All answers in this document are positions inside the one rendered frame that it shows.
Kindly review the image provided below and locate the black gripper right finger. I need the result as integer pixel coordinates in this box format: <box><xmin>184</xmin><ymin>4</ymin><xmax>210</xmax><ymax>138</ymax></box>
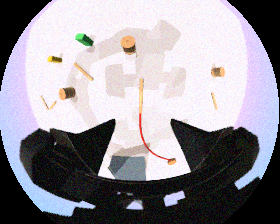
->
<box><xmin>170</xmin><ymin>118</ymin><xmax>234</xmax><ymax>172</ymax></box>

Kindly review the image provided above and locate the red string with wooden stick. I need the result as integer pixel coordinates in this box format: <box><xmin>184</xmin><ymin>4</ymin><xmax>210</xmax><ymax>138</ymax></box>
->
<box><xmin>139</xmin><ymin>78</ymin><xmax>167</xmax><ymax>161</ymax></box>

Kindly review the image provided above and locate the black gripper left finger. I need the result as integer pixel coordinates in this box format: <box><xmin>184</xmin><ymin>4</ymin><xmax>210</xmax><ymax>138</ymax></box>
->
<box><xmin>50</xmin><ymin>118</ymin><xmax>116</xmax><ymax>174</ymax></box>

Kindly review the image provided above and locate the round orange-tan wooden button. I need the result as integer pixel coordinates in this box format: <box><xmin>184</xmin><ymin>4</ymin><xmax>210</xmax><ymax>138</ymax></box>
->
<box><xmin>167</xmin><ymin>158</ymin><xmax>176</xmax><ymax>166</ymax></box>

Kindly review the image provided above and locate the small green block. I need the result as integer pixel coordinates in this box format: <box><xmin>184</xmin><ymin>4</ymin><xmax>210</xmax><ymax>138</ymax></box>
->
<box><xmin>75</xmin><ymin>33</ymin><xmax>94</xmax><ymax>47</ymax></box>

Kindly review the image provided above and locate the yellow cylinder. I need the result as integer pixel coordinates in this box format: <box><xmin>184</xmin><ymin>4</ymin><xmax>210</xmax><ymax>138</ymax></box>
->
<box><xmin>47</xmin><ymin>56</ymin><xmax>62</xmax><ymax>63</ymax></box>

